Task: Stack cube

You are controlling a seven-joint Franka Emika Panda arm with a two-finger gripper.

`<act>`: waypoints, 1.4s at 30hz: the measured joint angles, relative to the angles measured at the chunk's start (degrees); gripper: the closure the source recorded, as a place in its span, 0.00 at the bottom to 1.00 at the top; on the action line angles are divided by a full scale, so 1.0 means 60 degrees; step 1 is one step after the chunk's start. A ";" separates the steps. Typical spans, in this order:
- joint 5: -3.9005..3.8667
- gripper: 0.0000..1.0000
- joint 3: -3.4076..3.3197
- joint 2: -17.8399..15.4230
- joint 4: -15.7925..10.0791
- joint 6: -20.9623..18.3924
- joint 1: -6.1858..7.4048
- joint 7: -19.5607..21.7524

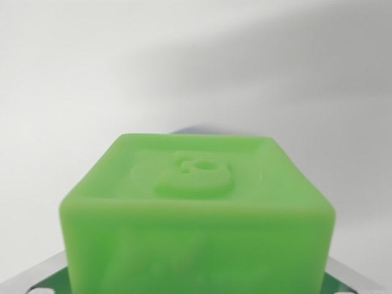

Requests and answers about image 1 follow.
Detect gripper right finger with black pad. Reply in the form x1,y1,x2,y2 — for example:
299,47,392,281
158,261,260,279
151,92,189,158
322,254,392,294

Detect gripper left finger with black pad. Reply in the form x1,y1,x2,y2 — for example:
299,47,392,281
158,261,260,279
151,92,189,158
0,250,72,294

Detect green cube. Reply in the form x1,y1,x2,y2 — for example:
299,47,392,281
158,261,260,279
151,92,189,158
58,133,335,294

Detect blue cube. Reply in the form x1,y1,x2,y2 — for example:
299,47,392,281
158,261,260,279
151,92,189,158
170,124,212,135

